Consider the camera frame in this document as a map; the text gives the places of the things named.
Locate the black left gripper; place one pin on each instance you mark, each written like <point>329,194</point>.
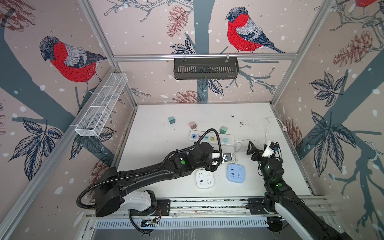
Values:
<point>212,167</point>

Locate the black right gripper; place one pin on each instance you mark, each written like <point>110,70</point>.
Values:
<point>254,149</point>

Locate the white multicolour power strip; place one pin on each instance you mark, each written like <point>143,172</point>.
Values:
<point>226,140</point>

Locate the blue square socket cube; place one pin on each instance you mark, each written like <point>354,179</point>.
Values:
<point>236,173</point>

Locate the green plug adapter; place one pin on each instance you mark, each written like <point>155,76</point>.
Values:
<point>223,130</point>

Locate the teal plug adapter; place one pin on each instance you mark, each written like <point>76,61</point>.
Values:
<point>227,157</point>
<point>171,120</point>

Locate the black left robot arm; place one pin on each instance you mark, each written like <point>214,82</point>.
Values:
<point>116,188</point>

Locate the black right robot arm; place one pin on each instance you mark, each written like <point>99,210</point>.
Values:
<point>280,198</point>

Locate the pink plug adapter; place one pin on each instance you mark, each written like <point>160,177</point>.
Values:
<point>192,125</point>

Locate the white square socket cube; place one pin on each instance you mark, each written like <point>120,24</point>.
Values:
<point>204,179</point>

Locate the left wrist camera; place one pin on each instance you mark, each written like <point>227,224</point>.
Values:
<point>215,156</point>

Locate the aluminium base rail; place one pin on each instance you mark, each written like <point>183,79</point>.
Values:
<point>215,207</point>

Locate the black wire basket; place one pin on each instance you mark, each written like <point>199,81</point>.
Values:
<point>206,68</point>

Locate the white mesh wall shelf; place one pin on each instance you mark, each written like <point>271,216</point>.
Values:
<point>96,116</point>

